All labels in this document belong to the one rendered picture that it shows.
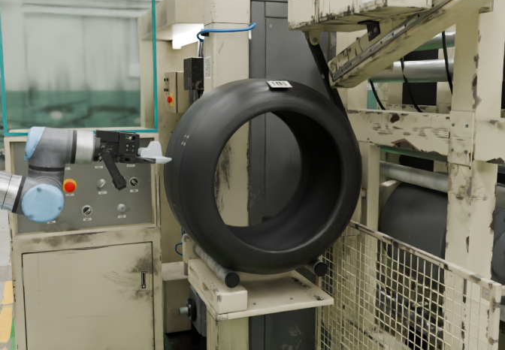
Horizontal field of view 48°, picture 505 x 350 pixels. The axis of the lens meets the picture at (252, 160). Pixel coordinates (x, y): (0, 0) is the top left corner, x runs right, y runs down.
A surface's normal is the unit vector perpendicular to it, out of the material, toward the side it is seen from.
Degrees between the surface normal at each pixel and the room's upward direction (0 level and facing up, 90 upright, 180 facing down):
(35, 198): 93
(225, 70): 90
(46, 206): 93
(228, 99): 52
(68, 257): 90
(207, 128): 64
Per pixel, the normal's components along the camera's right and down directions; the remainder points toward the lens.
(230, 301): 0.34, 0.12
